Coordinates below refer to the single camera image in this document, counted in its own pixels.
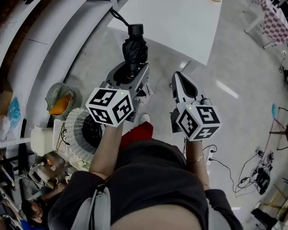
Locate white plastic container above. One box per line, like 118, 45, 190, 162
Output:
30, 126, 55, 157

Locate blue plastic bag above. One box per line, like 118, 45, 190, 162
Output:
7, 96, 23, 127

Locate white table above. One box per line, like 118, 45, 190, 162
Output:
107, 0, 223, 67

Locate person's red trousers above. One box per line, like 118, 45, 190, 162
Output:
120, 121, 154, 150

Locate person's black shirt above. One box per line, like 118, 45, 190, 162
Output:
47, 138, 244, 230

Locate white power strip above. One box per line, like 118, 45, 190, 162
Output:
207, 144, 218, 163

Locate thin gold bracelet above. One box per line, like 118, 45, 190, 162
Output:
187, 154, 204, 163

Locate person's right forearm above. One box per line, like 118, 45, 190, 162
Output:
185, 139, 211, 192

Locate black cable on floor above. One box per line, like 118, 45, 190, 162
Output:
207, 157, 260, 197

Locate grey bag strap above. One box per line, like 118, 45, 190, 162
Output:
78, 183, 111, 230

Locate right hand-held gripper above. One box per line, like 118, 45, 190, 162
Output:
169, 70, 222, 142

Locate white curved shelving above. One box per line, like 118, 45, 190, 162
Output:
0, 0, 120, 119

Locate person's left forearm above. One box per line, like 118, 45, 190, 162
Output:
88, 122, 126, 180

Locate black umbrella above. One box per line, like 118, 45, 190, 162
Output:
109, 8, 149, 81

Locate black equipment with cables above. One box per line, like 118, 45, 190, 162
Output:
252, 149, 275, 196

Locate table with checked cloth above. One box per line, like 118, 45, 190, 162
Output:
243, 0, 288, 49

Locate round white fan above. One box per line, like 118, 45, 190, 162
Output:
65, 107, 107, 157

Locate white mesh basket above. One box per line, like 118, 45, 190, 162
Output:
52, 118, 71, 153

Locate green bucket with orange inside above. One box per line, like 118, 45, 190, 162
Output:
45, 82, 77, 116

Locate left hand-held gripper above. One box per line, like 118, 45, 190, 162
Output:
85, 61, 151, 128

